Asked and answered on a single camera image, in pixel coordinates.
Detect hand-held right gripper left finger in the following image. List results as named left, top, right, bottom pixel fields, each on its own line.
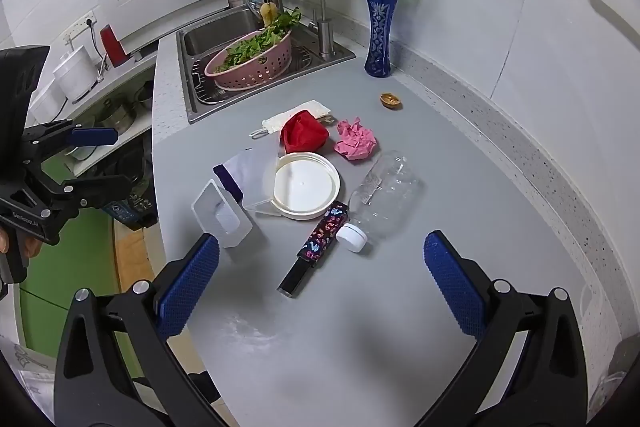
left=52, top=232, right=227, bottom=427

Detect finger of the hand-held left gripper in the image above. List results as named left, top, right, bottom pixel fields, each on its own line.
left=22, top=173, right=133, bottom=220
left=20, top=119, right=120, bottom=180

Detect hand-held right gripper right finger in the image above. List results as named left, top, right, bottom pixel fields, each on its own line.
left=414, top=229, right=589, bottom=427

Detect pink paper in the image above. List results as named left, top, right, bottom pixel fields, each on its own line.
left=334, top=117, right=379, bottom=162

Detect red cloth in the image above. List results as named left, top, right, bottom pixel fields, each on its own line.
left=280, top=109, right=330, bottom=154

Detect person's left hand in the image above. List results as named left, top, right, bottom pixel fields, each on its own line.
left=0, top=227, right=45, bottom=260

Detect steel pot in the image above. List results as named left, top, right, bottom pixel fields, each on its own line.
left=135, top=82, right=155, bottom=110
left=97, top=104, right=136, bottom=132

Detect white container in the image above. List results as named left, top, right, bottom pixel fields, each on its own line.
left=27, top=79, right=68, bottom=122

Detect white round cooker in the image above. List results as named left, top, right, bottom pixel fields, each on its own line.
left=52, top=46, right=97, bottom=104

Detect small clear plastic tray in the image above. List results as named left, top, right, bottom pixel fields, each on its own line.
left=191, top=179, right=254, bottom=249

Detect white shelf unit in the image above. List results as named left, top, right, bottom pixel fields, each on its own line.
left=25, top=52, right=160, bottom=178

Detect clear plastic bottle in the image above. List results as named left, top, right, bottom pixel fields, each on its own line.
left=347, top=150, right=425, bottom=240

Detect white bottle cap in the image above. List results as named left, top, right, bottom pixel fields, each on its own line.
left=336, top=223, right=368, bottom=253

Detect purple-edged plastic bag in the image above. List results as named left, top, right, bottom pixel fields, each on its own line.
left=212, top=148, right=257, bottom=202

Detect clear plastic box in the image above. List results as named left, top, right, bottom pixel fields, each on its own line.
left=241, top=139, right=282, bottom=218

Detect patterned black tube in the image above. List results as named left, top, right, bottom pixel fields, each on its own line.
left=277, top=201, right=349, bottom=298

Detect steel sink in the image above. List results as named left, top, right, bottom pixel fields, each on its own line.
left=175, top=4, right=357, bottom=125

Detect white round lid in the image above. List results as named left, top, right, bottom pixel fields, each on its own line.
left=272, top=152, right=342, bottom=221

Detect leafy greens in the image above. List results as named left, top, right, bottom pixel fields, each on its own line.
left=215, top=7, right=302, bottom=72

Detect pink colander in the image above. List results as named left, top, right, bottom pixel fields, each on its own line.
left=204, top=27, right=293, bottom=92

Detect printed white paper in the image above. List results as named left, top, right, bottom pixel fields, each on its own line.
left=0, top=337, right=56, bottom=427

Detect tall chrome faucet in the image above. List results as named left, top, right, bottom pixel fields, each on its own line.
left=257, top=0, right=337, bottom=60

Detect blue glass vase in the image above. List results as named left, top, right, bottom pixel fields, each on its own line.
left=363, top=0, right=400, bottom=78

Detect white wall socket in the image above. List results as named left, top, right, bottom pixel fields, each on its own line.
left=64, top=12, right=97, bottom=45

